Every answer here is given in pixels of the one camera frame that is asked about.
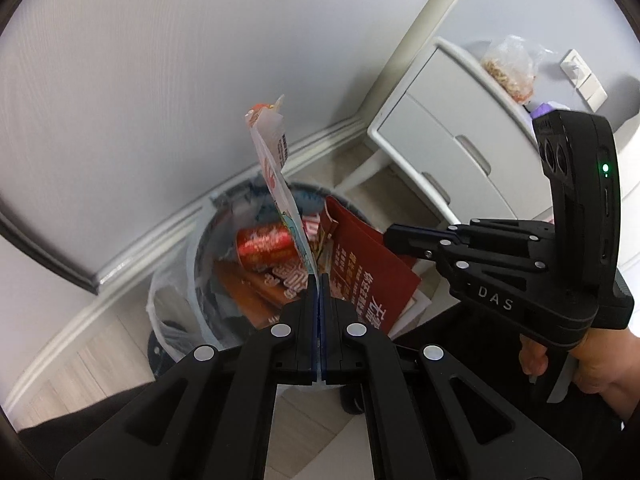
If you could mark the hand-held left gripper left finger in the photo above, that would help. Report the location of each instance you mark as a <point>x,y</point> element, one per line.
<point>300,330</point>

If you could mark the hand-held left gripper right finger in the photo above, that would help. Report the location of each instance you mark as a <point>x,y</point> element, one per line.
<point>332,330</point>

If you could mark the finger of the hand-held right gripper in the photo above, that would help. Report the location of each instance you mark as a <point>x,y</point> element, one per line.
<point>490,265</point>
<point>410,237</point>

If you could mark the red leaflet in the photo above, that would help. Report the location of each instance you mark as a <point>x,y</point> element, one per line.
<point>370,270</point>

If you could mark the brown snack packet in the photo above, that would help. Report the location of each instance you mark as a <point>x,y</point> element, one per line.
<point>250,290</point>

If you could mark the red soda can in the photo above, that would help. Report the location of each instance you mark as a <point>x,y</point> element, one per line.
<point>265,247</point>

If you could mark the grey trash bin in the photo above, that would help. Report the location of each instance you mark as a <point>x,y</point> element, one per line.
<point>200,260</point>

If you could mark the pink cartoon plastic bag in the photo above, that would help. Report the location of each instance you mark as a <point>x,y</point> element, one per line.
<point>280,195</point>

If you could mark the person's right hand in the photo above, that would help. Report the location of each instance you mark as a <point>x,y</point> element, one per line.
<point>605,360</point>

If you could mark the white bedside cabinet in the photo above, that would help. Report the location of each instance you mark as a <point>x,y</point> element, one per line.
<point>440,125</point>

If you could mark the purple tissue pack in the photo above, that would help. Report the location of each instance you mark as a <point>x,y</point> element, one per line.
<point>545,108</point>

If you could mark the clear bin liner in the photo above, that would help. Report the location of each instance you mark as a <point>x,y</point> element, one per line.
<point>165,300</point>

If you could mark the clear plastic bag of food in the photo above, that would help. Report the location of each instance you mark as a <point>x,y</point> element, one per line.
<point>510,70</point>

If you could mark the person's dark clothing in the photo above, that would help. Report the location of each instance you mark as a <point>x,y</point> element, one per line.
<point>75,435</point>

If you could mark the white wardrobe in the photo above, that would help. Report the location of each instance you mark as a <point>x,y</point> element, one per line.
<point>150,85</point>

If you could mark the white wall switch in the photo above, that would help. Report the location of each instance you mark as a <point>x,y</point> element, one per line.
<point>582,77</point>

